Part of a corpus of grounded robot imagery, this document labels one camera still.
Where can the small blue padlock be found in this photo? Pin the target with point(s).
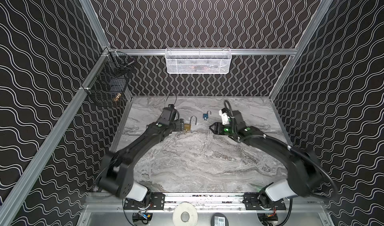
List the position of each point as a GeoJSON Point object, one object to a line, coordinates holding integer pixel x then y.
{"type": "Point", "coordinates": [206, 115]}

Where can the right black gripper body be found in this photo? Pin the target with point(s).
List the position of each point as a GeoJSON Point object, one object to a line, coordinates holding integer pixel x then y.
{"type": "Point", "coordinates": [221, 130]}

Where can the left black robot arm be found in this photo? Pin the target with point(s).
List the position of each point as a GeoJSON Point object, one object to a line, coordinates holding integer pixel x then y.
{"type": "Point", "coordinates": [117, 175]}

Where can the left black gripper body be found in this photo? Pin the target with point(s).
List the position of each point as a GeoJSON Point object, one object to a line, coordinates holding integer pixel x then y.
{"type": "Point", "coordinates": [178, 124]}

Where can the white tape roll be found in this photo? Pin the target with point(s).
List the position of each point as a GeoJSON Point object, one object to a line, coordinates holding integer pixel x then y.
{"type": "Point", "coordinates": [185, 214]}

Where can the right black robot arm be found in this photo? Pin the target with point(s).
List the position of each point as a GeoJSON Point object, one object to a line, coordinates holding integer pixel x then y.
{"type": "Point", "coordinates": [304, 174]}

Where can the large brass padlock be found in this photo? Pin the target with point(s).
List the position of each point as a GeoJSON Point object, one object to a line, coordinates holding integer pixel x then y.
{"type": "Point", "coordinates": [188, 126]}

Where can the white wire mesh basket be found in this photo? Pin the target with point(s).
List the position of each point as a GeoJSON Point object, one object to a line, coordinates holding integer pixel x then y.
{"type": "Point", "coordinates": [198, 60]}

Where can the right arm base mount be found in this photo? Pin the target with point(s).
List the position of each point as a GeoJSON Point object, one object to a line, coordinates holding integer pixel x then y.
{"type": "Point", "coordinates": [260, 202]}

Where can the black round labelled puck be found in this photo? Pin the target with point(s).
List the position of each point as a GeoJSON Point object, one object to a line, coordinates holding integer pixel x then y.
{"type": "Point", "coordinates": [219, 219]}

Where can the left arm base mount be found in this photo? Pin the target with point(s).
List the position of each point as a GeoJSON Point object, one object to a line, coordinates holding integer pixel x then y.
{"type": "Point", "coordinates": [152, 201]}

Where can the black wire mesh basket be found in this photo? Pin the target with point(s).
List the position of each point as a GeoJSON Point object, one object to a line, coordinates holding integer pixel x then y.
{"type": "Point", "coordinates": [108, 87]}

